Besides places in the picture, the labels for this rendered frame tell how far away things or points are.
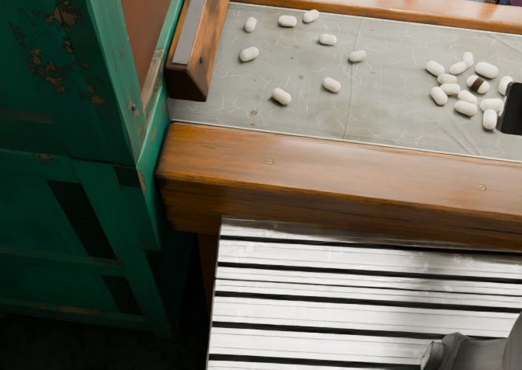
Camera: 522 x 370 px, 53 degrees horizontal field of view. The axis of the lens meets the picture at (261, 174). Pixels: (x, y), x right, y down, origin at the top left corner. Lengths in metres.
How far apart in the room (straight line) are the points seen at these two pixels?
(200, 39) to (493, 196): 0.49
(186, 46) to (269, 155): 0.20
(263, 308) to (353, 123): 0.33
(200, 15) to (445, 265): 0.54
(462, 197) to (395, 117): 0.18
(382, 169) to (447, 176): 0.10
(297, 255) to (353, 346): 0.15
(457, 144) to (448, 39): 0.24
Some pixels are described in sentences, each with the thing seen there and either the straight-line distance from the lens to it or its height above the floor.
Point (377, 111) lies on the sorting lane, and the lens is 0.89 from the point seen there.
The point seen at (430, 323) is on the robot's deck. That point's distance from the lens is 0.81.
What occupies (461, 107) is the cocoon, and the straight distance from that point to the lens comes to 0.93.
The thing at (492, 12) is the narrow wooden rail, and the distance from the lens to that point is 1.11.
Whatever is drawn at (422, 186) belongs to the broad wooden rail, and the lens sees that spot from 0.80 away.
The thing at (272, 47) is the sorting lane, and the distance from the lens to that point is 0.96.
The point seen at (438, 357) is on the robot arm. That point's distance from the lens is 0.66.
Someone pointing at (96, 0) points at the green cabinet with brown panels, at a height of 1.09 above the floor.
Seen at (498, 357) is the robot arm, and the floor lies 0.94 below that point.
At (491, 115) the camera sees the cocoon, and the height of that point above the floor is 0.76.
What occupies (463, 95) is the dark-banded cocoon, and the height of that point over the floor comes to 0.76.
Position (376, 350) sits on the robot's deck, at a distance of 0.78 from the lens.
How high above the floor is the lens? 1.40
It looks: 57 degrees down
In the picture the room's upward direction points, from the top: 5 degrees clockwise
